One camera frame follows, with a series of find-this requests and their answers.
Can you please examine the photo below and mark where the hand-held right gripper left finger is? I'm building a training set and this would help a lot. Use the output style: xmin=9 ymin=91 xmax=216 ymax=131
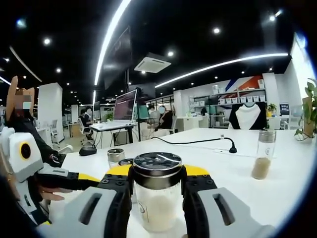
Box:
xmin=37 ymin=166 xmax=135 ymax=238

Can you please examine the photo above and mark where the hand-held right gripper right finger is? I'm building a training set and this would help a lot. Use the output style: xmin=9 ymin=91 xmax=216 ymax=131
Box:
xmin=182 ymin=164 xmax=275 ymax=238

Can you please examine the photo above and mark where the tall seasoning bottle brown powder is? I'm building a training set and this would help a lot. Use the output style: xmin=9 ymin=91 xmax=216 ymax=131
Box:
xmin=251 ymin=129 xmax=277 ymax=180

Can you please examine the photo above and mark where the tall seasoning bottle pale powder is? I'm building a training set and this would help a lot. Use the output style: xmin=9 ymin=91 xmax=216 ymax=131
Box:
xmin=132 ymin=152 xmax=184 ymax=233

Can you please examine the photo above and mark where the person's left hand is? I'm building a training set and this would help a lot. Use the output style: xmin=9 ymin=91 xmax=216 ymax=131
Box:
xmin=39 ymin=185 xmax=65 ymax=202

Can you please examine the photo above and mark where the black computer mouse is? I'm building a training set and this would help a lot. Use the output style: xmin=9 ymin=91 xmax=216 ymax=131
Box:
xmin=78 ymin=146 xmax=98 ymax=157

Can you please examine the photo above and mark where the open silver laptop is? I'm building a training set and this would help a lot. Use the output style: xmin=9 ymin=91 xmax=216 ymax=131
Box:
xmin=89 ymin=88 xmax=138 ymax=131

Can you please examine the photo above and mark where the teal cloth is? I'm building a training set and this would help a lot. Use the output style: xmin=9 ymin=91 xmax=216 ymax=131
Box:
xmin=137 ymin=104 xmax=150 ymax=121

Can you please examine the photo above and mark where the chair with black white shirt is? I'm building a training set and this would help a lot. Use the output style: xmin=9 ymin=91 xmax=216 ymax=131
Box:
xmin=228 ymin=101 xmax=268 ymax=130

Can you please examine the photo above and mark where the small green desk plant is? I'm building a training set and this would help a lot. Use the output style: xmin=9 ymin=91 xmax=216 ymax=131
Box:
xmin=266 ymin=103 xmax=278 ymax=117

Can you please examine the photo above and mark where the small dark monitor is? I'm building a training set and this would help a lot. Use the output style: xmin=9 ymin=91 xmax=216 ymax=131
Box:
xmin=279 ymin=102 xmax=291 ymax=116

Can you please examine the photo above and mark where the shelf with white bins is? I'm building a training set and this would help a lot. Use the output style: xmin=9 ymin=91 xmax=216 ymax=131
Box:
xmin=187 ymin=78 xmax=267 ymax=119

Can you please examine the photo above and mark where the green potted plant white pot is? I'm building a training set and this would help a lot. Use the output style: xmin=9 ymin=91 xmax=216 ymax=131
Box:
xmin=294 ymin=78 xmax=317 ymax=142

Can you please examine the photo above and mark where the hanging black screen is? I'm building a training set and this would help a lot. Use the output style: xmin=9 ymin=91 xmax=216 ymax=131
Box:
xmin=103 ymin=25 xmax=132 ymax=90

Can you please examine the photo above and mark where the ceiling air conditioner unit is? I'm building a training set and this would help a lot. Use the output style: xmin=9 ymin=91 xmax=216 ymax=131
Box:
xmin=134 ymin=52 xmax=172 ymax=74

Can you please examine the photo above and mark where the long ceiling light strip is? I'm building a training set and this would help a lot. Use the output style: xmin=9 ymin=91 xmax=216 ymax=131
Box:
xmin=155 ymin=52 xmax=290 ymax=89
xmin=93 ymin=0 xmax=132 ymax=87

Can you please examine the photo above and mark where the black power cable with plug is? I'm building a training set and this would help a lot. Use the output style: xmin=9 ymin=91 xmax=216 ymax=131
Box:
xmin=150 ymin=135 xmax=238 ymax=154

